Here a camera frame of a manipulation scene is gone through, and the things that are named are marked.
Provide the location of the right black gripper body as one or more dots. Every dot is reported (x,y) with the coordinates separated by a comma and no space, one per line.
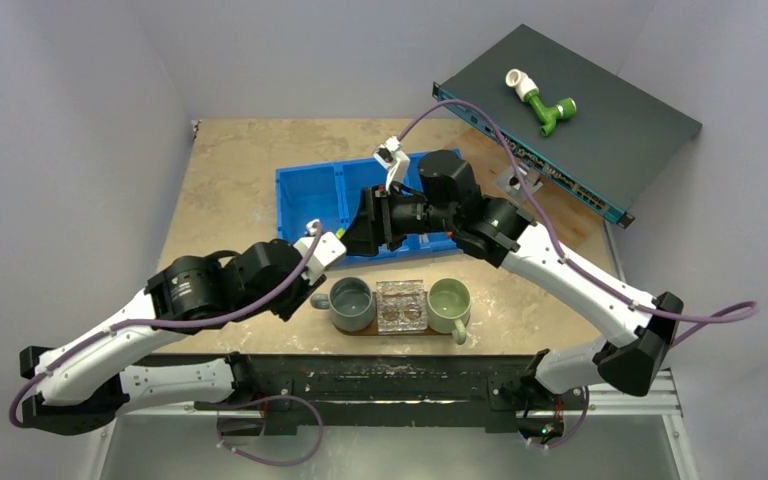
(384,219)

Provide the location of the blue plastic bin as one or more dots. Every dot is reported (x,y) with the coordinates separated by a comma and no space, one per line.
(330,192)

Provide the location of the grey ceramic mug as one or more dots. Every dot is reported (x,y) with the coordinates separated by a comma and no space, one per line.
(350,303)

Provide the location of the clear acrylic holder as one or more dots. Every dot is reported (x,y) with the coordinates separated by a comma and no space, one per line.
(401,304)

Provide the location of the brown oval wooden tray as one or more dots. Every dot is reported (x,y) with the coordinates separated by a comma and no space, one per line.
(372,330)

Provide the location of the pale green ceramic mug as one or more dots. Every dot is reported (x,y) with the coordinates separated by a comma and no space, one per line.
(449,309)

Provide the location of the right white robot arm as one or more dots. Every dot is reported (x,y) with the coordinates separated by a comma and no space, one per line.
(635,331)

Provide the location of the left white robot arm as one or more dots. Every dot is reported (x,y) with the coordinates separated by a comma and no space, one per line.
(85,384)

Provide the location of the green white pipe fitting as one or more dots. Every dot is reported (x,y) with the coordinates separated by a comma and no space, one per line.
(528,92)

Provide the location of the plywood board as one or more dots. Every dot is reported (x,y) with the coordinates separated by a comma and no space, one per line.
(577,226)

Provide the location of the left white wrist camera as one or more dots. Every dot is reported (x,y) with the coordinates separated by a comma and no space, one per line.
(321,249)

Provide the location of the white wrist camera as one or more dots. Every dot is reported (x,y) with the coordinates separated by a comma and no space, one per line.
(391,156)
(321,249)

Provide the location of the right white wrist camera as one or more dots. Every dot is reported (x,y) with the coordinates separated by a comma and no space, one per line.
(391,156)

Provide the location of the small metal bracket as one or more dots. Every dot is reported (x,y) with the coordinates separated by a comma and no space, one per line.
(516,185)

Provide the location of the black aluminium base frame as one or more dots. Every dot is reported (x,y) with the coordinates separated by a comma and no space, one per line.
(276,394)

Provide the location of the dark network switch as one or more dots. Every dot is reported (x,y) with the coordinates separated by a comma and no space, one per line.
(619,141)

